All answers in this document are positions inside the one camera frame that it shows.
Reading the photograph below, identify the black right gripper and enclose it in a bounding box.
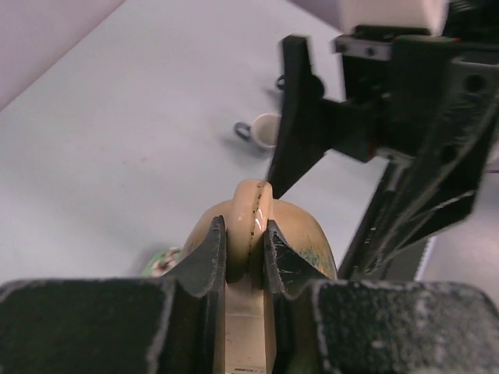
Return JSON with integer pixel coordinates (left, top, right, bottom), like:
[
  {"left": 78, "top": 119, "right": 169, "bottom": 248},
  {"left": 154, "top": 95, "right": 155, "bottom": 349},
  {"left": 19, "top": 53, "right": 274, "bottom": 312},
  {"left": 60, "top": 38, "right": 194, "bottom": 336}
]
[{"left": 267, "top": 25, "right": 498, "bottom": 279}]

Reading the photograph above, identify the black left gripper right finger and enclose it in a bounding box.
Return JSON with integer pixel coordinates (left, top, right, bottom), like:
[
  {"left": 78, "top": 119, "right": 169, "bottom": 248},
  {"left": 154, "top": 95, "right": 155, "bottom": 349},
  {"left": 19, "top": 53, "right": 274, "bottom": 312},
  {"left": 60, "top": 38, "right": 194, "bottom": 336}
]
[{"left": 264, "top": 221, "right": 498, "bottom": 373}]

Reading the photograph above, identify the green floral tray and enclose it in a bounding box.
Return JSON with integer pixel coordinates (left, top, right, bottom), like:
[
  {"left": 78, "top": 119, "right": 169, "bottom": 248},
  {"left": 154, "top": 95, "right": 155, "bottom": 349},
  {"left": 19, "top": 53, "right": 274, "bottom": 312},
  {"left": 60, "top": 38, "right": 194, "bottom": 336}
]
[{"left": 141, "top": 247, "right": 182, "bottom": 277}]

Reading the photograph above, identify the dark blue mug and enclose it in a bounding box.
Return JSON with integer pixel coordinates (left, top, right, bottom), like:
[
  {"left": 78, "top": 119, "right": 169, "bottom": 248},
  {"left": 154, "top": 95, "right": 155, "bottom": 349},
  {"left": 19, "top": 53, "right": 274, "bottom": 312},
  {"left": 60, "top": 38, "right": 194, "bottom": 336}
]
[{"left": 275, "top": 75, "right": 285, "bottom": 91}]

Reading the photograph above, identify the light blue coffee mug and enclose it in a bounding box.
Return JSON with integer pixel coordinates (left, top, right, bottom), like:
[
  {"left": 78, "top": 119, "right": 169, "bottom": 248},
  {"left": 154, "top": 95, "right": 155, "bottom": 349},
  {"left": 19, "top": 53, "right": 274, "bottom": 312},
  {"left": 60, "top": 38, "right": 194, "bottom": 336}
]
[{"left": 233, "top": 113, "right": 281, "bottom": 152}]

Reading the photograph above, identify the grey slotted cable duct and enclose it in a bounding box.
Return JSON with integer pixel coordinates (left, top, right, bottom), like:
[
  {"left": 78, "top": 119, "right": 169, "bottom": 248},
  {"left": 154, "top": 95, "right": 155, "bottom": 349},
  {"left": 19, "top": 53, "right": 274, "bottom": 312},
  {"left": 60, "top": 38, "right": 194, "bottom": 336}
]
[{"left": 414, "top": 236, "right": 437, "bottom": 281}]

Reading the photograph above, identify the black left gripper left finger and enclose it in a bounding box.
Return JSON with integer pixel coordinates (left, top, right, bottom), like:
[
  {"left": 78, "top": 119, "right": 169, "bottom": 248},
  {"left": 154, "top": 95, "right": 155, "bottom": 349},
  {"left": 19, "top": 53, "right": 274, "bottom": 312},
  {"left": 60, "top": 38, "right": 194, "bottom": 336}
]
[{"left": 1, "top": 217, "right": 226, "bottom": 373}]

